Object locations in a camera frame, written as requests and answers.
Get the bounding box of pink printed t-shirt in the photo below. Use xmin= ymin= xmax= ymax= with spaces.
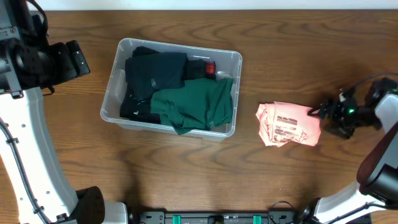
xmin=256 ymin=101 xmax=321 ymax=147

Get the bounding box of dark navy garment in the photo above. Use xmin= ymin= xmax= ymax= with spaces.
xmin=125 ymin=52 xmax=187 ymax=100

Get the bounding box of green garment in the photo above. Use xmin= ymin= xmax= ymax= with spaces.
xmin=150 ymin=78 xmax=234 ymax=135

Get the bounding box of red plaid garment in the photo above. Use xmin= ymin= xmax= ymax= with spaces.
xmin=205 ymin=62 xmax=216 ymax=75

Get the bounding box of clear plastic storage bin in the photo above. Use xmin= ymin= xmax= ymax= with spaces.
xmin=100 ymin=38 xmax=243 ymax=141

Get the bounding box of large black garment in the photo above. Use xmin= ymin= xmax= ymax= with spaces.
xmin=132 ymin=46 xmax=214 ymax=80

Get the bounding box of black garment with tag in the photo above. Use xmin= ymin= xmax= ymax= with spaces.
xmin=119 ymin=87 xmax=161 ymax=124

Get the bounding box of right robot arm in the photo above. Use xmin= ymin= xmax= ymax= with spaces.
xmin=294 ymin=77 xmax=397 ymax=224

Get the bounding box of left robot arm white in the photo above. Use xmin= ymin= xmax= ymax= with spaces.
xmin=1 ymin=0 xmax=128 ymax=223

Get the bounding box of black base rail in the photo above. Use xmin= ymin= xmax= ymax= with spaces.
xmin=127 ymin=210 xmax=295 ymax=224

